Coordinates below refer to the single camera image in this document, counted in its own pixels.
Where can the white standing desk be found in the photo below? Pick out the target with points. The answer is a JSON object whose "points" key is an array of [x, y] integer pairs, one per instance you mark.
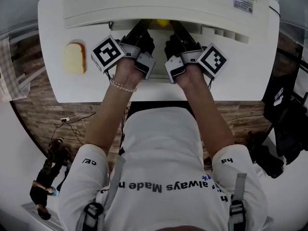
{"points": [[72, 90]]}

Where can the small white device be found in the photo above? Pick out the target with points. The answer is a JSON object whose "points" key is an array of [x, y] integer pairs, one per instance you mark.
{"points": [[279, 97]]}

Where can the table with checkered cloth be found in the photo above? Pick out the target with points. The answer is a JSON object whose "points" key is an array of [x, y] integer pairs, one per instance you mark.
{"points": [[9, 76]]}

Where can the large black bag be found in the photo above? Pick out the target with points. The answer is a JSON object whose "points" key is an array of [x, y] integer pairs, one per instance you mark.
{"points": [[288, 129]]}

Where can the person's right forearm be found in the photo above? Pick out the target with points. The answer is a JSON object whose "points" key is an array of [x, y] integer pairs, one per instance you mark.
{"points": [[211, 119]]}

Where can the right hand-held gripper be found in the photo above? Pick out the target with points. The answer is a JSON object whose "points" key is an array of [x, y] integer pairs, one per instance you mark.
{"points": [[211, 60]]}

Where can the person's left forearm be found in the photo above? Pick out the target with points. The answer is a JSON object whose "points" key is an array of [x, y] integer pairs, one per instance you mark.
{"points": [[108, 119]]}

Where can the small black bag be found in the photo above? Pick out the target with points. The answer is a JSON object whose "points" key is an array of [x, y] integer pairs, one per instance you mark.
{"points": [[267, 160]]}

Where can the bread slice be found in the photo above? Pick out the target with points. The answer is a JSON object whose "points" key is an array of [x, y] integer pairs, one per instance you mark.
{"points": [[73, 59]]}

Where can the person's white printed t-shirt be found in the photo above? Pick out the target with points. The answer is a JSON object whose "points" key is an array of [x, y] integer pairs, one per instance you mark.
{"points": [[161, 141]]}

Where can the white power strip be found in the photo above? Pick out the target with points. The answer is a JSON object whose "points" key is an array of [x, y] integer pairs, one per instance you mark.
{"points": [[65, 119]]}

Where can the yellow corn cob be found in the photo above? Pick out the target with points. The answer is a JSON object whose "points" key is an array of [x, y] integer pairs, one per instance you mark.
{"points": [[162, 22]]}

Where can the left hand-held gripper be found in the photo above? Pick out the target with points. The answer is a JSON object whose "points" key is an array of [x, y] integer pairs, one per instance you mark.
{"points": [[107, 53]]}

